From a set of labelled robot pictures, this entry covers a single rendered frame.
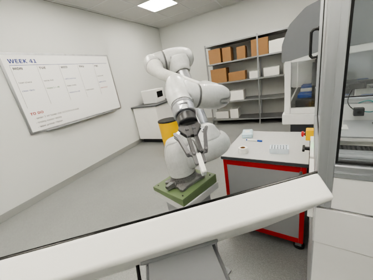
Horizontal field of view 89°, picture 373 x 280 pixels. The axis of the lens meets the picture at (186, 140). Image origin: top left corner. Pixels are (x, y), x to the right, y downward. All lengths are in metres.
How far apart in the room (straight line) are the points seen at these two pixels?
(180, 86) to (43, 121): 2.99
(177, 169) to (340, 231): 0.70
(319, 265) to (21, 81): 3.57
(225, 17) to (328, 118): 5.10
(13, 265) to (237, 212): 0.31
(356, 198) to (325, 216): 0.10
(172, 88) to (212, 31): 4.93
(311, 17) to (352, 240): 1.58
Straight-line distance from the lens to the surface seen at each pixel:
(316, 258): 0.89
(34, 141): 3.53
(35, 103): 3.55
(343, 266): 0.90
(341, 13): 0.60
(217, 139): 1.09
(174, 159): 1.02
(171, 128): 3.59
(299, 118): 2.02
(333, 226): 0.79
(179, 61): 1.26
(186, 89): 0.75
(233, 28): 5.50
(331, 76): 0.61
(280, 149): 1.50
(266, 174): 1.48
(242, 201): 0.32
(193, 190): 1.05
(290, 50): 1.95
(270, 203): 0.34
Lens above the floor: 1.39
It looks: 18 degrees down
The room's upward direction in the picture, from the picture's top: 10 degrees counter-clockwise
